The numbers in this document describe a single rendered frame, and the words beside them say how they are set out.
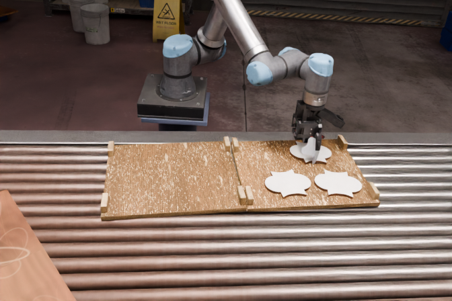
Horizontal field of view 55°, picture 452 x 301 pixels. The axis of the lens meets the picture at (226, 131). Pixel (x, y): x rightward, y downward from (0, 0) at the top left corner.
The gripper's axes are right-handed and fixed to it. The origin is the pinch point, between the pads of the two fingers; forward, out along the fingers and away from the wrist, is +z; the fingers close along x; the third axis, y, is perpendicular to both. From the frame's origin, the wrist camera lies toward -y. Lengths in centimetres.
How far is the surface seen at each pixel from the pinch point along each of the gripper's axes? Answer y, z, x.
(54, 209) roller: 81, 2, 20
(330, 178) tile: -2.1, -0.2, 14.6
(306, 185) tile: 6.7, -0.3, 17.4
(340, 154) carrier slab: -11.0, 1.0, 0.4
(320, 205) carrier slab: 4.6, 0.8, 25.6
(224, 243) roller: 35, 2, 37
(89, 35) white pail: 126, 86, -342
